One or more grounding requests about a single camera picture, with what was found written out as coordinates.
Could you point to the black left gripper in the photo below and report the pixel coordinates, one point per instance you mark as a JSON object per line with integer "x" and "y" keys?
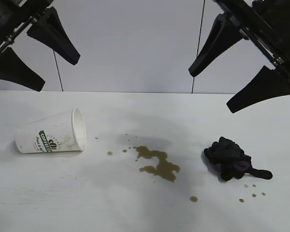
{"x": 4, "y": 14}

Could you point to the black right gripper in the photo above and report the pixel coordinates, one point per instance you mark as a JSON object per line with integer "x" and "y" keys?
{"x": 275, "y": 29}

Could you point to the white paper coffee cup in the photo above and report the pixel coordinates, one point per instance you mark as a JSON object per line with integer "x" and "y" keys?
{"x": 38, "y": 135}

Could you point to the black cleaning cloth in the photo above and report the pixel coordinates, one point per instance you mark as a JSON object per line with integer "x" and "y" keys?
{"x": 227, "y": 154}

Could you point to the brown coffee puddle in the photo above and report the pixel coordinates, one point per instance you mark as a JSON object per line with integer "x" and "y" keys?
{"x": 163, "y": 166}

